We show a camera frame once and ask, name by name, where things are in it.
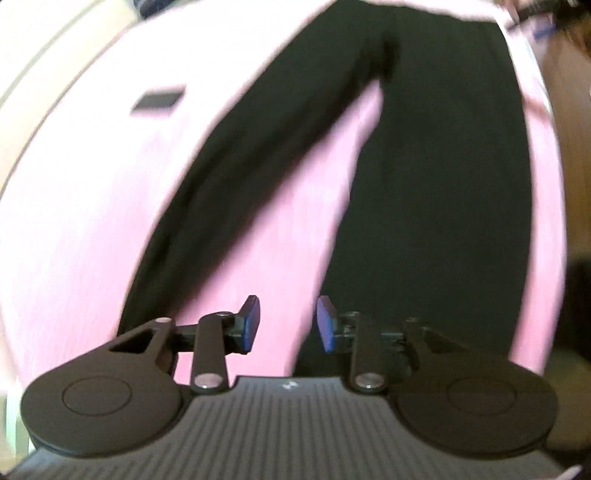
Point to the small black rectangular object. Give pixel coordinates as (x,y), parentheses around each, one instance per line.
(157,100)

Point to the black pants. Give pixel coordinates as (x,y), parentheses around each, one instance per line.
(438,184)

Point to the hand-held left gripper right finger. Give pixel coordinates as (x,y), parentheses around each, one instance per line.
(325,323)

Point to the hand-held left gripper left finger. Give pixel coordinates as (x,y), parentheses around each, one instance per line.
(251,323)

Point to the pink blanket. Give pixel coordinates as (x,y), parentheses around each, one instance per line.
(69,207)

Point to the beige headboard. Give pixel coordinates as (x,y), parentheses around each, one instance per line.
(27,60)

